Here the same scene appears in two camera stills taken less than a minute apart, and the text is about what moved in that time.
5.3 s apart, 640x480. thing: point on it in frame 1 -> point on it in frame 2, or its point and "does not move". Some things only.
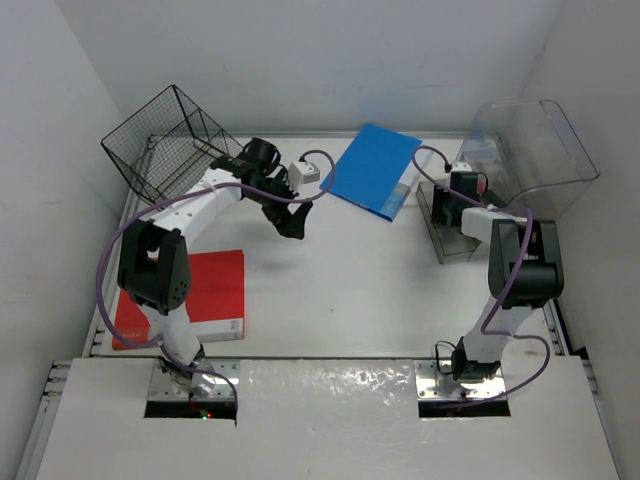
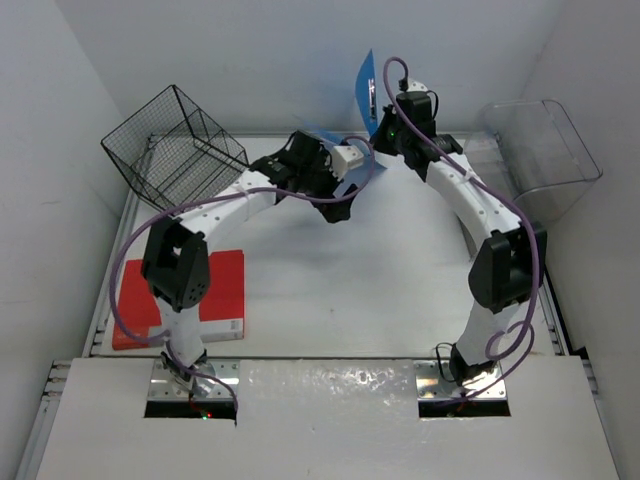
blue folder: [370, 171] -> [366, 91]
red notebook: [215, 307] does not move
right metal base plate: [433, 385] does not move
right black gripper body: [441, 202] -> [389, 137]
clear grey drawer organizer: [529, 156] does not move
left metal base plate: [160, 385] does not move
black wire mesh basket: [167, 143] does not move
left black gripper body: [273, 208] -> [320, 177]
